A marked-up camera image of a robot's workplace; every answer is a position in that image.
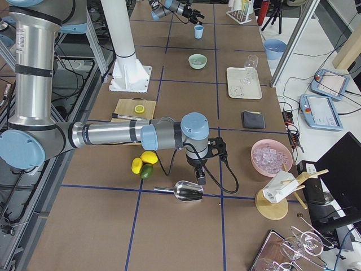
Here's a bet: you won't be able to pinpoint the pink bowl of ice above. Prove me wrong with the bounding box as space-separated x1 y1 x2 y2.
250 139 293 177

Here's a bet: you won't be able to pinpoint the clear wine glass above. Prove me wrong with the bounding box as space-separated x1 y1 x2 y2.
241 54 258 85

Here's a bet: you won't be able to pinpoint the light blue plastic cup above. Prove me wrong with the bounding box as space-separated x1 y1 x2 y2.
194 25 204 40

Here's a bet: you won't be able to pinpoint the light green bowl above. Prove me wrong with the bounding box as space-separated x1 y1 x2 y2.
188 54 208 69

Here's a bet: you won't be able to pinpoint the round wooden stand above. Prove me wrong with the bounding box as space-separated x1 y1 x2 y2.
255 169 329 220

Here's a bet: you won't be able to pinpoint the black tripod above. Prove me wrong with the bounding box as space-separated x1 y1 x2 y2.
261 0 283 34

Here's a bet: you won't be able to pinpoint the metal ice scoop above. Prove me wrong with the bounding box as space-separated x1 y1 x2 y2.
154 180 204 202

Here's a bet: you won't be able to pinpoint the white paper carton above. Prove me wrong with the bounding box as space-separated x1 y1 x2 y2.
262 171 299 203

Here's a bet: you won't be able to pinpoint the cream bear serving tray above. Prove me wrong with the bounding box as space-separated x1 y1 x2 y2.
226 67 262 100

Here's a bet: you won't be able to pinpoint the folded grey cloth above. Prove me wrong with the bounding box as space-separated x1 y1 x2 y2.
241 111 265 129

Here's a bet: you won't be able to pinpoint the aluminium frame post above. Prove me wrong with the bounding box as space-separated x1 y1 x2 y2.
270 0 320 88

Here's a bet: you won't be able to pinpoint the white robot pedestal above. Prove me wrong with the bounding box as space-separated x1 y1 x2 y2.
101 0 135 59

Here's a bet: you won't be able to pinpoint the lemon half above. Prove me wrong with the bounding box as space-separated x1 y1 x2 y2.
134 104 145 114

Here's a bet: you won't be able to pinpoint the whole yellow lemon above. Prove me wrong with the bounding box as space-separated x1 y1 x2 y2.
140 151 159 164

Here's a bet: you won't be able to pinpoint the blue bowl with fork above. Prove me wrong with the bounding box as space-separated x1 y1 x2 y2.
263 39 287 60

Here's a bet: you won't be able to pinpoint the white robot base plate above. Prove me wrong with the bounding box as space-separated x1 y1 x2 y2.
109 58 152 93

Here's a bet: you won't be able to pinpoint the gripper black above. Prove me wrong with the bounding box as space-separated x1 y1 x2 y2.
182 0 204 25
184 137 227 185

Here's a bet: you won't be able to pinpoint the green lime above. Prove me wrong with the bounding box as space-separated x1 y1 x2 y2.
139 164 153 180

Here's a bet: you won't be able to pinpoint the blue teach pendant tablet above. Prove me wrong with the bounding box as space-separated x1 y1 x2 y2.
311 69 350 100

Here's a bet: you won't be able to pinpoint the hanging wine glasses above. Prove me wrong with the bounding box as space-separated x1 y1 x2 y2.
250 226 328 270

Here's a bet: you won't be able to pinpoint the metal cylinder tool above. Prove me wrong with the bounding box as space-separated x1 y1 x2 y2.
112 113 147 120

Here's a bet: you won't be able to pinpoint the white wire cup rack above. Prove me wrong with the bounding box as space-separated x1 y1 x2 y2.
226 0 254 24

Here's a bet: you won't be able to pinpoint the wooden cutting board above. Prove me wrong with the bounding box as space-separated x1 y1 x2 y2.
111 98 156 122

